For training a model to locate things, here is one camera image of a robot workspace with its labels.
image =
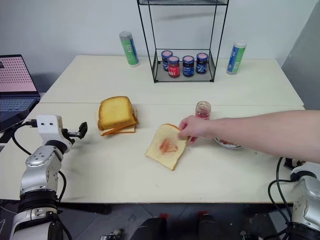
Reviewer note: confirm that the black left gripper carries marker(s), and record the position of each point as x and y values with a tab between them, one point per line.
67	136

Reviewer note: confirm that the small plate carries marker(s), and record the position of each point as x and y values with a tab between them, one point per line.
228	143

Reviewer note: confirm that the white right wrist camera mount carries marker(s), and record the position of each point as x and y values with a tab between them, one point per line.
306	168

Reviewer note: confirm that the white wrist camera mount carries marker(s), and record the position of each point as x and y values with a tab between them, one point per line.
48	127
306	168

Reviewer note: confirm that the bread slice with jam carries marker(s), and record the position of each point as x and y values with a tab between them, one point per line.
166	147

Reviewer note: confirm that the open glass jam jar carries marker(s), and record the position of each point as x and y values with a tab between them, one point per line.
203	110

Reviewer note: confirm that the person's bare forearm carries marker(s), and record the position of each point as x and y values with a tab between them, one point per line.
270	132

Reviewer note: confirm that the white bread slice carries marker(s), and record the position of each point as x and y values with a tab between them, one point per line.
126	131

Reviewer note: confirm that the bread slice with orange crust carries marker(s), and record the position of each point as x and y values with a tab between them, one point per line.
125	128

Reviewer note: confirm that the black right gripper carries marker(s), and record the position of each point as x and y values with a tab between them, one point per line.
290	162

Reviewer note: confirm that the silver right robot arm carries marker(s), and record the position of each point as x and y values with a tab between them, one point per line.
306	200

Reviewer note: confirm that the person's bare hand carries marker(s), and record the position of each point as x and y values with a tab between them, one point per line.
195	128

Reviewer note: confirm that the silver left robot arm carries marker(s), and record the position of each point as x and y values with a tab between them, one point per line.
40	172

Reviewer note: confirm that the open laptop pink screen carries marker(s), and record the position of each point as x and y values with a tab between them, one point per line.
15	87

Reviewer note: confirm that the dark rounded shape red tab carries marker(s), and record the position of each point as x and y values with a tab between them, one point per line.
207	227
150	228

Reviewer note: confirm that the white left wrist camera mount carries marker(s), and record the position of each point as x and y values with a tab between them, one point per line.
48	127

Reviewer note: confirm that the thick golden toast block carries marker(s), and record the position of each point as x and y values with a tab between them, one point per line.
115	112

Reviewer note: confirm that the blue jam jar pink lid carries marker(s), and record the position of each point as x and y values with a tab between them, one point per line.
166	60
202	63
188	66

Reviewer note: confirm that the red jam jar pink lid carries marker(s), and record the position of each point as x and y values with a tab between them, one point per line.
173	67

